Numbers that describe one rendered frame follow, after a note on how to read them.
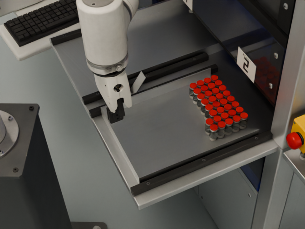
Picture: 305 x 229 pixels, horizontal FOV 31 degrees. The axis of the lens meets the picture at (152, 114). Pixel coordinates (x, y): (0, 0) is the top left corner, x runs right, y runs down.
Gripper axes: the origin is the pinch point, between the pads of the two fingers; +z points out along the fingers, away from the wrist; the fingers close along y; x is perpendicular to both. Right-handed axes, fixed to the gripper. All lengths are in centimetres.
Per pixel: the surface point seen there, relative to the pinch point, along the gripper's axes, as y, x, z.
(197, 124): 5.1, -24.0, 22.1
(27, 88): 132, 6, 110
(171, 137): 4.2, -15.9, 22.1
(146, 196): -9.3, -2.2, 22.3
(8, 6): 87, 7, 27
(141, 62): 34.3, -20.9, 22.1
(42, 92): 125, -1, 110
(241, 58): 9.3, -39.1, 7.8
